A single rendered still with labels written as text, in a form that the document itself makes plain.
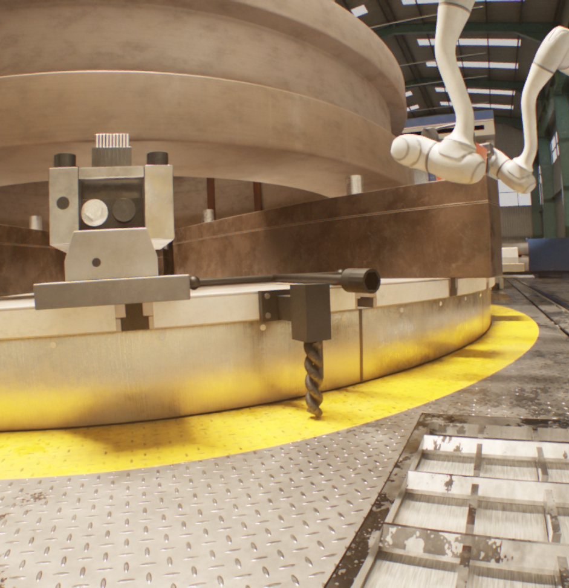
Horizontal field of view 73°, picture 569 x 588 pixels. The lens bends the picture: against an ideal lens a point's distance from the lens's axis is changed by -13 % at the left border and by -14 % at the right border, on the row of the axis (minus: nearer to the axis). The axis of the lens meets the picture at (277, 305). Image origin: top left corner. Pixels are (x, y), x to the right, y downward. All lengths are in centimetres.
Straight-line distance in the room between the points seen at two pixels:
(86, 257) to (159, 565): 58
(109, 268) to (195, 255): 202
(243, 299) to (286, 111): 101
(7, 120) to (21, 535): 139
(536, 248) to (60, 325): 1084
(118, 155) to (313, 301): 74
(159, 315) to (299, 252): 121
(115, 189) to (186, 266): 169
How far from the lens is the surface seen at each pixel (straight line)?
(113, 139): 150
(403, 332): 152
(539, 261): 1127
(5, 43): 206
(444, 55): 145
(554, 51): 206
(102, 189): 137
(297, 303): 101
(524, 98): 210
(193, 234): 290
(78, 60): 192
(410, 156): 137
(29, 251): 268
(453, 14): 148
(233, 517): 68
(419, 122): 718
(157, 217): 124
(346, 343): 132
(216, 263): 268
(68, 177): 126
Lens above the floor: 36
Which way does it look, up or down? 5 degrees down
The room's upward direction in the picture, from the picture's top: 2 degrees counter-clockwise
